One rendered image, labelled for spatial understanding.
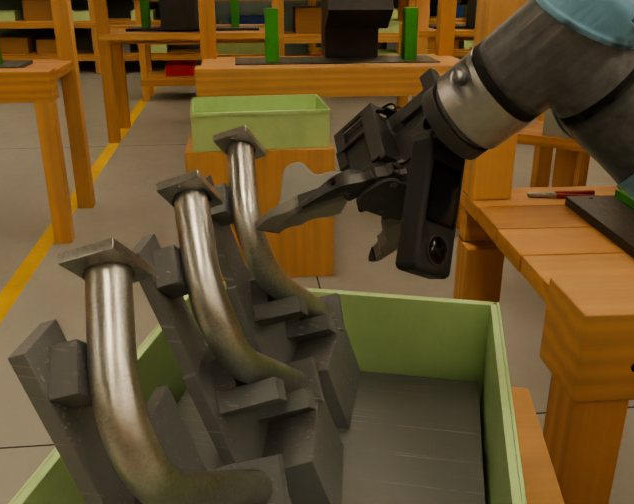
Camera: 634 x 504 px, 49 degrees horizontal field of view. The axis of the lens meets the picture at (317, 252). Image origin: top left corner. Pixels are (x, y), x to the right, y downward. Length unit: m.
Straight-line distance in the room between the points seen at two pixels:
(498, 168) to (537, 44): 1.08
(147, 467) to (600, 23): 0.42
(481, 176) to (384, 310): 0.72
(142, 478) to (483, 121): 0.36
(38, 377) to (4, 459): 1.93
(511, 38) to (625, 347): 0.67
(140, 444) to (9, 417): 2.13
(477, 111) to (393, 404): 0.46
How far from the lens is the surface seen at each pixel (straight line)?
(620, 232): 1.45
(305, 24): 8.09
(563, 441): 1.22
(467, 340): 0.96
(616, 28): 0.55
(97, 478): 0.49
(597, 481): 1.28
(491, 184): 1.62
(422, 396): 0.94
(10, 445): 2.44
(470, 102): 0.57
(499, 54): 0.56
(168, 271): 0.59
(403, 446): 0.85
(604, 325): 1.11
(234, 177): 0.76
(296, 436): 0.74
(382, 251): 0.72
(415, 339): 0.96
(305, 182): 0.65
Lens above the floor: 1.36
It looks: 22 degrees down
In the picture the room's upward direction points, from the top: straight up
